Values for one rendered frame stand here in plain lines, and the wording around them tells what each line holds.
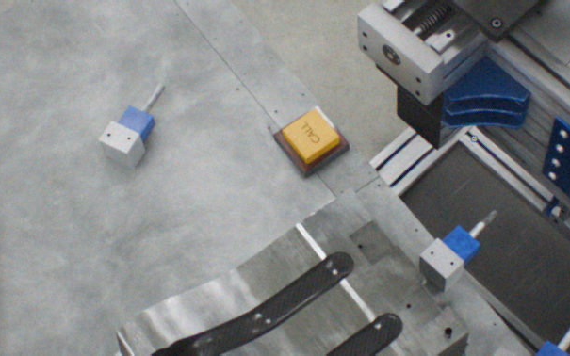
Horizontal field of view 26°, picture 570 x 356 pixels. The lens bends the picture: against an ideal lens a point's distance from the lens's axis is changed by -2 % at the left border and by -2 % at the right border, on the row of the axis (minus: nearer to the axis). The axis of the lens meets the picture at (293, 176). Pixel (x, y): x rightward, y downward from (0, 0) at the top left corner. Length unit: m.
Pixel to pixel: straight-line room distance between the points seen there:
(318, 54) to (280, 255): 1.24
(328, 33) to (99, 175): 1.14
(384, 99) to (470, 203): 0.44
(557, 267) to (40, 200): 1.04
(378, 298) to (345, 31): 1.33
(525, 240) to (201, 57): 0.81
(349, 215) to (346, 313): 0.14
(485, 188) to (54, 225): 0.96
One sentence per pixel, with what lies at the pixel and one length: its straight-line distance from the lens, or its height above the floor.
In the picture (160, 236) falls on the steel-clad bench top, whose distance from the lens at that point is 1.80.
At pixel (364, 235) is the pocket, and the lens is 1.70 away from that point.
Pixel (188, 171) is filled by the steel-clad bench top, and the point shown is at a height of 0.80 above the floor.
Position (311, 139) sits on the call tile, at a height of 0.84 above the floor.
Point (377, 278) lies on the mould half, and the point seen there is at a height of 0.89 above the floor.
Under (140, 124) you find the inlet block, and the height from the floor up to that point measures 0.84.
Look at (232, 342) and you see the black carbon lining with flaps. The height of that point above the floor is 0.90.
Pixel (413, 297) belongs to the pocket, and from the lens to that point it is 1.67.
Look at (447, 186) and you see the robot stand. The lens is 2.46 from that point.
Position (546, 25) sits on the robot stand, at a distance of 1.78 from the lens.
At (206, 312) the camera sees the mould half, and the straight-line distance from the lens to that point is 1.63.
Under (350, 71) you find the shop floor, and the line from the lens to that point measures 2.83.
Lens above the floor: 2.42
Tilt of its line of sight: 63 degrees down
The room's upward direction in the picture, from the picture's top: 8 degrees counter-clockwise
